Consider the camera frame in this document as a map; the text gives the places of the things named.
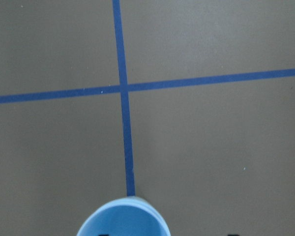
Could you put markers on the light blue cup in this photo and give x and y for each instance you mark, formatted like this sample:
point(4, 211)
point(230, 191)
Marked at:
point(128, 216)

